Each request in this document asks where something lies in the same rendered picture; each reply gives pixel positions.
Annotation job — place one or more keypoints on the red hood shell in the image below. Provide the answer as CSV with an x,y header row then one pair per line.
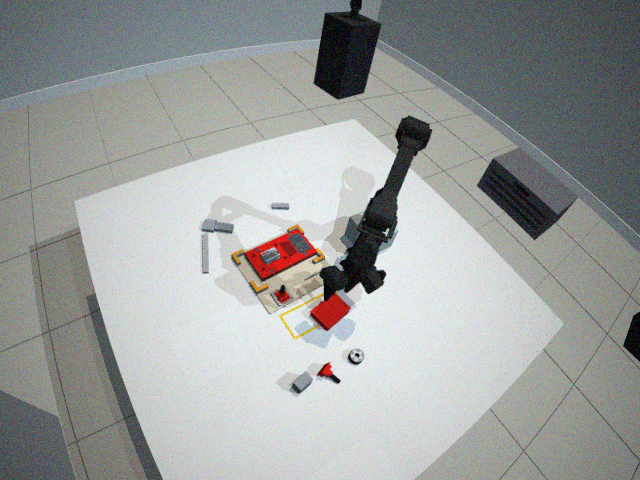
x,y
328,313

